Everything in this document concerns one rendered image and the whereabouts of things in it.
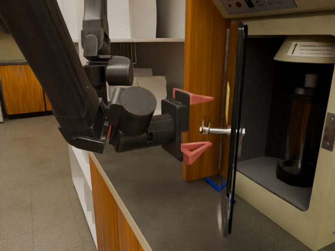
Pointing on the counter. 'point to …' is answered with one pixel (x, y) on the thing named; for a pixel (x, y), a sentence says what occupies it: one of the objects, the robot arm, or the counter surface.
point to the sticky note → (227, 102)
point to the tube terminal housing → (322, 22)
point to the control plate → (262, 6)
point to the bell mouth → (307, 49)
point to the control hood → (302, 7)
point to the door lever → (205, 129)
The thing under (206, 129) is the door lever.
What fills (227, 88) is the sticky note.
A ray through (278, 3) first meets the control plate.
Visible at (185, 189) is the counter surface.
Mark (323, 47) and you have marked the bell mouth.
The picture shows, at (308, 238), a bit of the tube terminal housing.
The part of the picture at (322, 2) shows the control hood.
